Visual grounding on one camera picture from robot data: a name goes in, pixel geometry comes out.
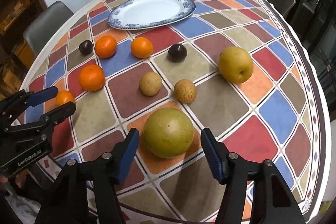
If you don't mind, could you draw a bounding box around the small orange mandarin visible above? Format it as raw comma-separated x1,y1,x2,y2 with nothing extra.
55,90,75,106

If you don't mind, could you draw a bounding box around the large orange mandarin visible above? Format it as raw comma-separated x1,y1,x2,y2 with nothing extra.
78,65,105,92

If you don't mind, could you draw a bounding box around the large green pomelo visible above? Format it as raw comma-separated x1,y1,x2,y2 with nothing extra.
142,107,194,159

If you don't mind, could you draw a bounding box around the small dark plum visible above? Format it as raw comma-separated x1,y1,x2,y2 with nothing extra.
79,40,93,55

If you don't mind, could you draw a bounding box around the small brown russet pear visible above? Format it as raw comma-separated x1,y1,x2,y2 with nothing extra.
139,72,162,96

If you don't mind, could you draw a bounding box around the large yellow pear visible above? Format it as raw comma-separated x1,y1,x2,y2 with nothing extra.
218,46,253,84

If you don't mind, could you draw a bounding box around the blue white oval plate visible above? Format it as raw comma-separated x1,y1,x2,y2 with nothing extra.
107,0,197,30

